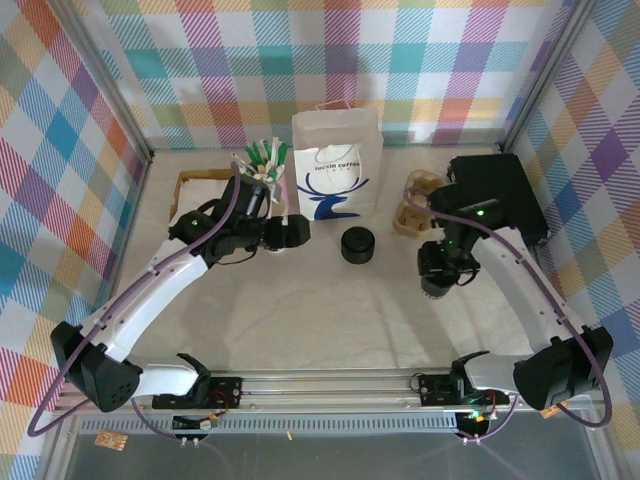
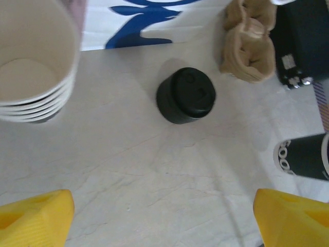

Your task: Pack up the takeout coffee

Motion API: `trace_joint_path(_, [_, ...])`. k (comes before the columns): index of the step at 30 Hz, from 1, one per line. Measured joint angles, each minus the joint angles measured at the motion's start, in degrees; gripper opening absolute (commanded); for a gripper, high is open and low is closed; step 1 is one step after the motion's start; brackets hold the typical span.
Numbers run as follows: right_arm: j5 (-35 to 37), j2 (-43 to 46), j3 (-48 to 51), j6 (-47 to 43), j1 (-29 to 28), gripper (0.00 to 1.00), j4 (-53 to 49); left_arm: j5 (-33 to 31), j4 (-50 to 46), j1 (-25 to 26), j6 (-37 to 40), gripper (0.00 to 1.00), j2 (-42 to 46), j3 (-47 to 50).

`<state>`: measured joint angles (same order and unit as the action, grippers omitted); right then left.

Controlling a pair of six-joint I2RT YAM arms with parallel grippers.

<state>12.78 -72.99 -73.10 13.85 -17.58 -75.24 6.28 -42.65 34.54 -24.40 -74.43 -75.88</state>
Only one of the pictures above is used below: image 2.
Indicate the black hard case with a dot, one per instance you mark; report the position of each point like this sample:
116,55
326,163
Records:
300,38

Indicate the white paper takeout bag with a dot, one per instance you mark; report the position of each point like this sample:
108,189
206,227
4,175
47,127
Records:
102,23

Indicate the stack of brown cup carriers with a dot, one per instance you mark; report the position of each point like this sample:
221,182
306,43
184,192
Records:
246,51

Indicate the stack of paper cups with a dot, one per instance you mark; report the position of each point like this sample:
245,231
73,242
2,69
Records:
30,64

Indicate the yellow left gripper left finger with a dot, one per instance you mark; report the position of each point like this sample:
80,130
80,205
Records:
33,221

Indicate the black white lidded coffee cup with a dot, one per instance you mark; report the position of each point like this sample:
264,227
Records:
306,159

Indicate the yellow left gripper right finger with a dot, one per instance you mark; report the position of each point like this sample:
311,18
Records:
293,223

